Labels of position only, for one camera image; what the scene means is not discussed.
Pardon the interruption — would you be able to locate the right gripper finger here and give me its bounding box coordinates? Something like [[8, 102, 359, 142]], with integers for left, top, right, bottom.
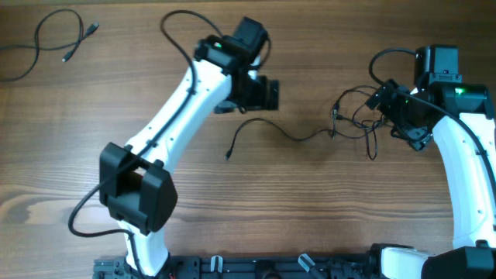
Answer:
[[408, 133, 432, 151], [365, 86, 386, 110]]

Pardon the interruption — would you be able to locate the black cable bundle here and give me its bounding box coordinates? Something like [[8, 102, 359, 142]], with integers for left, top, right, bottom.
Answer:
[[223, 84, 388, 162]]

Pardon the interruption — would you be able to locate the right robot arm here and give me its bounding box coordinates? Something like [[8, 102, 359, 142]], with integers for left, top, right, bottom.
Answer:
[[366, 45, 495, 278]]

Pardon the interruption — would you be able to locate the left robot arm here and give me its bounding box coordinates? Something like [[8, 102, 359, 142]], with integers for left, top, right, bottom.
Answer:
[[98, 17, 279, 278]]

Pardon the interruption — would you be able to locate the left camera cable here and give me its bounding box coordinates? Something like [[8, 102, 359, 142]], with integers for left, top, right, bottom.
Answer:
[[67, 9, 226, 279]]

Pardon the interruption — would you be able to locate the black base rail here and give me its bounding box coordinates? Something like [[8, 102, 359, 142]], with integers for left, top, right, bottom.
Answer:
[[92, 253, 377, 279]]

